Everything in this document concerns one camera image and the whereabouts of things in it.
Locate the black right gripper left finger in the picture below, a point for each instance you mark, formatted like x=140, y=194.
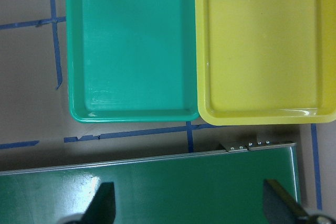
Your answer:
x=102, y=208

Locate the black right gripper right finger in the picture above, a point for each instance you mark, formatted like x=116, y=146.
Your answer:
x=279, y=206

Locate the green conveyor belt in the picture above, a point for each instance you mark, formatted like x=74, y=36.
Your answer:
x=209, y=187

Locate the yellow plastic tray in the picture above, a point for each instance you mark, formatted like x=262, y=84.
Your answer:
x=265, y=61

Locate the green plastic tray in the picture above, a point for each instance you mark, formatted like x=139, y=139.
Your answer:
x=131, y=60

